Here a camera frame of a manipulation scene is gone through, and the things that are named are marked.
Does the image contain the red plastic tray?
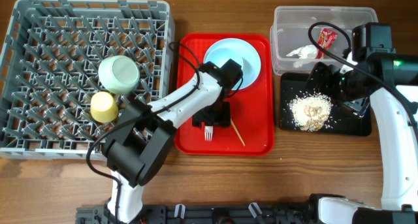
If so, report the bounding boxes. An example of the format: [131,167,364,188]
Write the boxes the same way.
[175,33,274,156]

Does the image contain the wooden chopstick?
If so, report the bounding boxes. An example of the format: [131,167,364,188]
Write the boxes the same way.
[231,118,246,146]

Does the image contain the white plastic fork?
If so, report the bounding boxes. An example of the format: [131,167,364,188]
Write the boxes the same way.
[204,126,214,141]

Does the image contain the yellow plastic cup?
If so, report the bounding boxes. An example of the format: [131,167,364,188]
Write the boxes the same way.
[90,91,118,123]

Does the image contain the clear plastic bin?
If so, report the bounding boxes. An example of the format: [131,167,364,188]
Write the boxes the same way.
[270,6,378,76]

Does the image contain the grey dishwasher rack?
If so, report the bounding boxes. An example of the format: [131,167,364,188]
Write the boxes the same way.
[1,0,175,160]

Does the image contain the rice food leftovers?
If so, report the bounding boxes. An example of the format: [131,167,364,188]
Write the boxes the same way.
[288,93,332,131]

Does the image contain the white tissue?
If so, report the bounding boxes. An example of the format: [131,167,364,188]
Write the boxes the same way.
[286,44,318,59]

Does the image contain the red snack wrapper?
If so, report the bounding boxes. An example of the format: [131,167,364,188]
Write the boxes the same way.
[317,28,338,51]

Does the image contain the light blue plate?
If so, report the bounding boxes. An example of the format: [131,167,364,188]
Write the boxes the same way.
[204,38,261,89]

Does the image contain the light blue bowl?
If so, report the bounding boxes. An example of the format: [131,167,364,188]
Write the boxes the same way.
[204,48,244,82]

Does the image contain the green saucer bowl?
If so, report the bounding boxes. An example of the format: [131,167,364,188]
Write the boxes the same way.
[98,56,140,95]

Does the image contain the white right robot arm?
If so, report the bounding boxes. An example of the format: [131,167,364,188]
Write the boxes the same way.
[306,53,417,223]

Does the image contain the black food waste tray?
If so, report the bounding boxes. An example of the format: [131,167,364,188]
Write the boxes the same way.
[278,72,372,136]

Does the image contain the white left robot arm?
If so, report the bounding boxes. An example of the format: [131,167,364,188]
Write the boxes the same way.
[101,61,242,223]

